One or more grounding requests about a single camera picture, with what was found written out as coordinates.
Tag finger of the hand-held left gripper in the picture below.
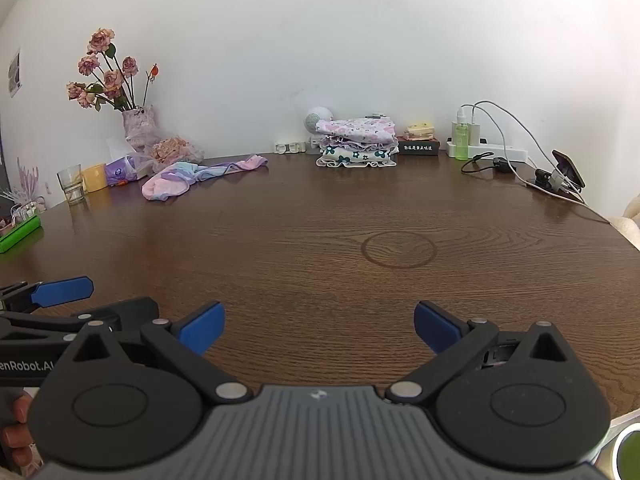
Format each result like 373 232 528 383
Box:
70 296 160 335
0 276 94 313

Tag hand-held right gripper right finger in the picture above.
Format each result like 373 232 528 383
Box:
385 301 568 405

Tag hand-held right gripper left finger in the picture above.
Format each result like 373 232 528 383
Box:
72 301 253 406

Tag pink and blue mesh garment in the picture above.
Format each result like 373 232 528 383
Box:
141 155 269 202

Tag stack of folded floral clothes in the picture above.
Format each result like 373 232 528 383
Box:
316 142 399 168

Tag person's left hand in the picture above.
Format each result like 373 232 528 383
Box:
0 394 36 467

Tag green box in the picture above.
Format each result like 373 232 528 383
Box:
0 212 41 253

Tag clear drinking glass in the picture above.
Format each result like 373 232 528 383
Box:
56 164 87 206

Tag yellow cup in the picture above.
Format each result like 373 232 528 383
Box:
81 163 108 192

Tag purple packet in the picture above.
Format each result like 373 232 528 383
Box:
105 156 138 183

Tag clear bag of snacks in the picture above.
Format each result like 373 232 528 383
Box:
107 132 206 173

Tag black and red printed box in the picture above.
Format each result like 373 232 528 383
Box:
397 139 441 156

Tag wrapped flower vase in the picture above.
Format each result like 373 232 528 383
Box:
121 105 158 151

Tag white power strip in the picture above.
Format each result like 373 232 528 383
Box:
446 137 529 163

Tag green spray bottle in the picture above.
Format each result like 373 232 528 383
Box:
452 110 471 161

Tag yellow snack packets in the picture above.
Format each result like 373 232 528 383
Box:
404 122 435 142

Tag pink floral folded cloth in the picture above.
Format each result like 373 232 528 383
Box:
315 117 399 153

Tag phone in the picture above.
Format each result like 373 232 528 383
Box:
552 149 587 190

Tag cream knitted sweater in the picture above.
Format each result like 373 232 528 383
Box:
607 205 640 251

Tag dried rose bouquet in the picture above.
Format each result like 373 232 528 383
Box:
66 27 161 112

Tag white round speaker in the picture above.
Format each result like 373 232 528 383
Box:
304 106 335 136

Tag black device with cable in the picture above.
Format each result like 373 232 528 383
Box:
461 152 518 176

